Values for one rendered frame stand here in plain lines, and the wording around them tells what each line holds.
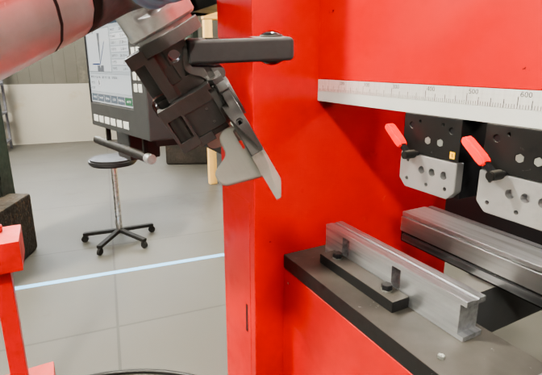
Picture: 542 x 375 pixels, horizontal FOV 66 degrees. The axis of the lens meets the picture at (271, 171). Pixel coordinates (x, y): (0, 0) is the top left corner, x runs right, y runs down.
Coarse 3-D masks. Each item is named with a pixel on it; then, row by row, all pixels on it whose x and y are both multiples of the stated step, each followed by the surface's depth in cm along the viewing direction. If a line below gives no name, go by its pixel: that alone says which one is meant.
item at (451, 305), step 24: (336, 240) 125; (360, 240) 117; (360, 264) 116; (384, 264) 108; (408, 264) 103; (408, 288) 101; (432, 288) 94; (456, 288) 92; (432, 312) 95; (456, 312) 89; (456, 336) 90
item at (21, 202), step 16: (0, 112) 318; (0, 128) 317; (0, 144) 317; (0, 160) 316; (0, 176) 316; (0, 192) 318; (0, 208) 293; (16, 208) 308; (16, 224) 308; (32, 224) 332; (32, 240) 332
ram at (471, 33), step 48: (336, 0) 111; (384, 0) 96; (432, 0) 84; (480, 0) 75; (528, 0) 68; (336, 48) 113; (384, 48) 97; (432, 48) 85; (480, 48) 76; (528, 48) 69; (336, 96) 115
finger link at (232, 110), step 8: (224, 96) 43; (232, 96) 43; (224, 104) 44; (232, 104) 43; (232, 112) 43; (240, 112) 43; (232, 120) 43; (240, 120) 43; (240, 128) 43; (248, 128) 43; (240, 136) 44; (248, 136) 43; (256, 136) 43; (248, 144) 44; (256, 144) 43; (256, 152) 43
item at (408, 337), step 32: (288, 256) 128; (320, 288) 113; (352, 288) 110; (352, 320) 102; (384, 320) 96; (416, 320) 96; (416, 352) 86; (448, 352) 86; (480, 352) 86; (512, 352) 86
